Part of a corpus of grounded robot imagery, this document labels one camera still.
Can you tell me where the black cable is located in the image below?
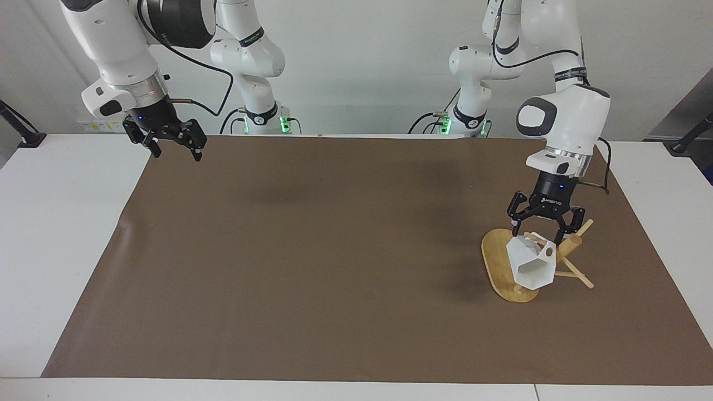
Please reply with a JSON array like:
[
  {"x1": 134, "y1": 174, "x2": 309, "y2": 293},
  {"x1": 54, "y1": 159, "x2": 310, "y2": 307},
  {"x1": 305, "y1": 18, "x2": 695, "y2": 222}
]
[
  {"x1": 408, "y1": 111, "x2": 442, "y2": 135},
  {"x1": 135, "y1": 0, "x2": 235, "y2": 118},
  {"x1": 219, "y1": 108, "x2": 247, "y2": 135},
  {"x1": 490, "y1": 0, "x2": 612, "y2": 195}
]

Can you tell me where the wooden cup rack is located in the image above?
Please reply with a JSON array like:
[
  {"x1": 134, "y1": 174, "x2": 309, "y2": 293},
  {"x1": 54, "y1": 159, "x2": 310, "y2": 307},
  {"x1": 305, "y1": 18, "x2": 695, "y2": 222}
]
[{"x1": 481, "y1": 218, "x2": 596, "y2": 304}]

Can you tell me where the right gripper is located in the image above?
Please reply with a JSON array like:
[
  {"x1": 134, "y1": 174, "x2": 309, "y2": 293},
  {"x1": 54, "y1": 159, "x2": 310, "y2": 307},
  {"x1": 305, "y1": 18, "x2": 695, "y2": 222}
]
[{"x1": 123, "y1": 95, "x2": 208, "y2": 163}]

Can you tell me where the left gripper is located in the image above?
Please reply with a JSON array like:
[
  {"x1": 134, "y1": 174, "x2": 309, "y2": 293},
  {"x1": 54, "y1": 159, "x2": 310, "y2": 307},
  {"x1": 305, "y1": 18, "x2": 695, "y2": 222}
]
[{"x1": 505, "y1": 171, "x2": 587, "y2": 246}]

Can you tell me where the white faceted cup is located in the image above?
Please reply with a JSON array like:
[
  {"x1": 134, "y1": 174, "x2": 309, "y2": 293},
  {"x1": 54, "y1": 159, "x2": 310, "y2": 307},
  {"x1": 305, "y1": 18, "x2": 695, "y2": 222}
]
[{"x1": 505, "y1": 231, "x2": 558, "y2": 292}]

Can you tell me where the black stand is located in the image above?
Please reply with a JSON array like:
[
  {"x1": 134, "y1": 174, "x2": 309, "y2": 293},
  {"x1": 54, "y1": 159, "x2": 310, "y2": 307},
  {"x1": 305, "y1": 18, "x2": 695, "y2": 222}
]
[
  {"x1": 0, "y1": 99, "x2": 47, "y2": 149},
  {"x1": 668, "y1": 111, "x2": 713, "y2": 157}
]

